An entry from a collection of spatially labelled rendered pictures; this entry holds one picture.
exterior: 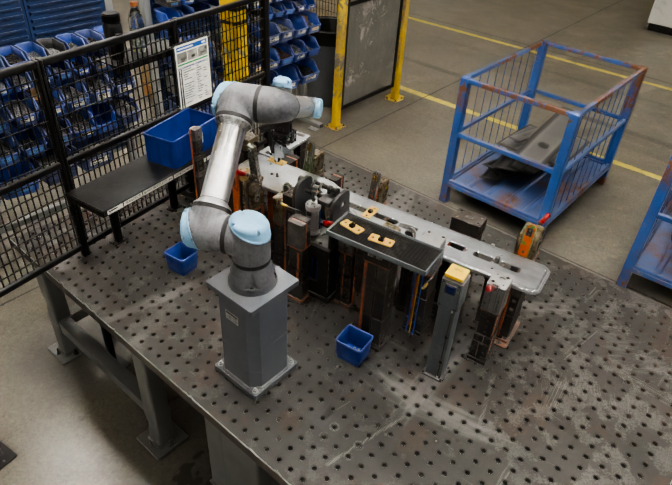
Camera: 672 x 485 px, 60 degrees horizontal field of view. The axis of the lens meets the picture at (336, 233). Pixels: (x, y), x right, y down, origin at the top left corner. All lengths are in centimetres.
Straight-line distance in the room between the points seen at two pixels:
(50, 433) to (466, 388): 184
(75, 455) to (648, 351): 237
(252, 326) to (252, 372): 21
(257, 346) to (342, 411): 36
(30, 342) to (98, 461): 87
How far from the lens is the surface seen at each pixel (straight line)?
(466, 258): 217
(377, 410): 201
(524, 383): 221
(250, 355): 191
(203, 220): 172
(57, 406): 309
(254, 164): 236
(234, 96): 184
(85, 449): 290
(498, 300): 201
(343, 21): 494
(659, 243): 425
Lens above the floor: 229
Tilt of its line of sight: 36 degrees down
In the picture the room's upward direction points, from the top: 4 degrees clockwise
